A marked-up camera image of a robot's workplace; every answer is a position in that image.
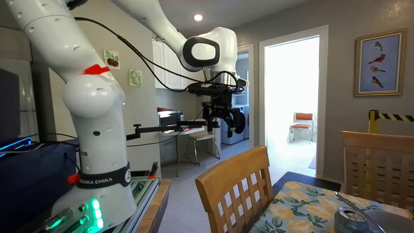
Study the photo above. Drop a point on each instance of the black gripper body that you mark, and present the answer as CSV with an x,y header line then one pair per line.
x,y
220,103

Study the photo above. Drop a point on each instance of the wooden lattice back chair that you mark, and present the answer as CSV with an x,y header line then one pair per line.
x,y
234,181
379,163

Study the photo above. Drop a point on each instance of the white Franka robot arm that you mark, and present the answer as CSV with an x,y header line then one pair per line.
x,y
94,129

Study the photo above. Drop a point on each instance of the orange folding chair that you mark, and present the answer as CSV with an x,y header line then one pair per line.
x,y
302,123

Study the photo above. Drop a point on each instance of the white washing machine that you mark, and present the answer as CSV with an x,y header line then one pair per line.
x,y
240,129

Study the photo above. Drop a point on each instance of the white small desk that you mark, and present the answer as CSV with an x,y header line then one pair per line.
x,y
195,137

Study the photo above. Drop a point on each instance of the black countertop appliance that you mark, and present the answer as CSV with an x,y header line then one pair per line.
x,y
169,116

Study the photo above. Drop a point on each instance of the black clamp orange tips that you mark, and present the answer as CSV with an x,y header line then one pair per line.
x,y
143,172

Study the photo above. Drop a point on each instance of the round ceiling light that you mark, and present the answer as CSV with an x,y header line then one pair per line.
x,y
198,17

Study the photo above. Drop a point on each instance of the wooden edged robot stand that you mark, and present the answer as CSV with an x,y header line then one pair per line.
x,y
148,202

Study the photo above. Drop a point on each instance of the lemon print tablecloth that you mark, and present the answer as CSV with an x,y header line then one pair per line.
x,y
297,207

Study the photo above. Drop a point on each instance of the silver drink can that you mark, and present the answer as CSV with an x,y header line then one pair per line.
x,y
349,221

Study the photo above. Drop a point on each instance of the framed bird picture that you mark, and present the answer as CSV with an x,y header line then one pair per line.
x,y
379,62

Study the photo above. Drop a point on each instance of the dark blue bag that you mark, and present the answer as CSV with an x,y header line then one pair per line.
x,y
29,181

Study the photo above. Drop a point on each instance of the grey metal bowl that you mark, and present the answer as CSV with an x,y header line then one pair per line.
x,y
394,220

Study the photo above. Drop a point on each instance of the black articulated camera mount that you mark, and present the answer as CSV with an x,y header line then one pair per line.
x,y
163,128

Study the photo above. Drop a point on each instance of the white wall cabinets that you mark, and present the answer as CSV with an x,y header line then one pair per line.
x,y
165,71

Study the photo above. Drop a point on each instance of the green wall picture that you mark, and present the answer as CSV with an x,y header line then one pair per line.
x,y
134,77

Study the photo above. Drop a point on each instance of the white door frame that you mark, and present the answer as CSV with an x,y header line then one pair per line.
x,y
323,98

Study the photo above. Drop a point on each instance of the cherry wall picture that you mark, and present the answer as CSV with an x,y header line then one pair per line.
x,y
111,59

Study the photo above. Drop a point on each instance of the yellow black barrier post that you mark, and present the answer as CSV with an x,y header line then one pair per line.
x,y
372,120

